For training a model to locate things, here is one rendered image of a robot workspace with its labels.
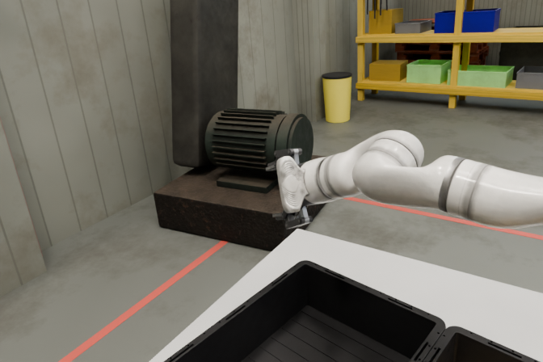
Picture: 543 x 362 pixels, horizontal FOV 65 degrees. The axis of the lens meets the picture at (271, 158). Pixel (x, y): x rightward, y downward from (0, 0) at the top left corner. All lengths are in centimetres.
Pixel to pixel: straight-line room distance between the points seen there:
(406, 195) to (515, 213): 12
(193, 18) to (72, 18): 77
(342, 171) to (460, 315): 63
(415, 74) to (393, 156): 536
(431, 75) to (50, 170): 451
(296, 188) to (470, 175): 27
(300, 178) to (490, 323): 64
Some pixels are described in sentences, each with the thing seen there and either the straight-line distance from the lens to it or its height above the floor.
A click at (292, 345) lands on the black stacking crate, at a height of 83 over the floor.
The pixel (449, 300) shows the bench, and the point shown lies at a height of 70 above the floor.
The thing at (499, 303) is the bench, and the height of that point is 70.
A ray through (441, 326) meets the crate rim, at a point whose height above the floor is 93.
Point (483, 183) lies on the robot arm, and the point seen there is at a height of 123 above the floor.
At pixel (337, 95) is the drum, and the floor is 34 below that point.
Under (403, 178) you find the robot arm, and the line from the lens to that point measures 54.
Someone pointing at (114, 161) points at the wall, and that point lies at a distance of 336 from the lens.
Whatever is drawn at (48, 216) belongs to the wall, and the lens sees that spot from 317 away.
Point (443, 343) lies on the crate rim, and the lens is 74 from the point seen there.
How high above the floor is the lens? 143
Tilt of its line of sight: 20 degrees down
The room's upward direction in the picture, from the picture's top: 4 degrees counter-clockwise
